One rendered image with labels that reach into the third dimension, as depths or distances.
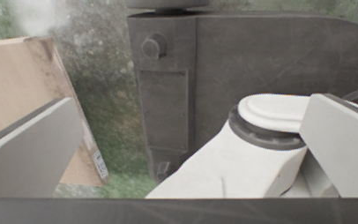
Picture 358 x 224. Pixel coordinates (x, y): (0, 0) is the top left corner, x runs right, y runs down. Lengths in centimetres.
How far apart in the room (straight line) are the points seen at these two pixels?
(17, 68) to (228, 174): 54
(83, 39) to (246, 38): 54
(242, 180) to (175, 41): 28
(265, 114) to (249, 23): 19
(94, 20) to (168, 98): 38
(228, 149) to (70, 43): 66
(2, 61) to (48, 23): 26
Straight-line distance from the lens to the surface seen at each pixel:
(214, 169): 30
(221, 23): 45
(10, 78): 66
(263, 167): 32
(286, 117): 36
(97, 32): 74
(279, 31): 46
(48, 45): 55
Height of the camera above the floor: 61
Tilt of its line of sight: 57 degrees down
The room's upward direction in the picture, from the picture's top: 157 degrees counter-clockwise
